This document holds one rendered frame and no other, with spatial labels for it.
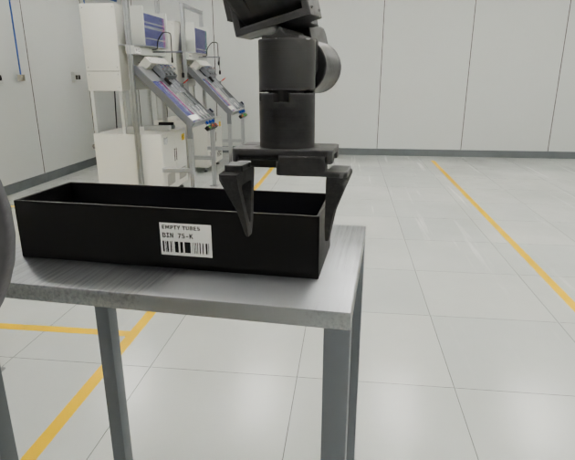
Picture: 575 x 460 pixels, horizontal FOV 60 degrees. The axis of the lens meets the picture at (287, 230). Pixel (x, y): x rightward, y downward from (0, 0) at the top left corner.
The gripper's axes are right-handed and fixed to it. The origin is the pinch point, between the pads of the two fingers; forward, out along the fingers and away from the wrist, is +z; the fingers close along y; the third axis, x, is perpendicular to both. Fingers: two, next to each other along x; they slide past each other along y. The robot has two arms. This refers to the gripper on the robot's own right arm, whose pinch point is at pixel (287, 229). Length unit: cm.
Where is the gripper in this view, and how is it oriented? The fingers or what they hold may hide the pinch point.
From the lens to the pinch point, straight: 54.5
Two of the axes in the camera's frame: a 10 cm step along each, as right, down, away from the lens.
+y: -9.8, -0.6, 2.0
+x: -2.1, 2.7, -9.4
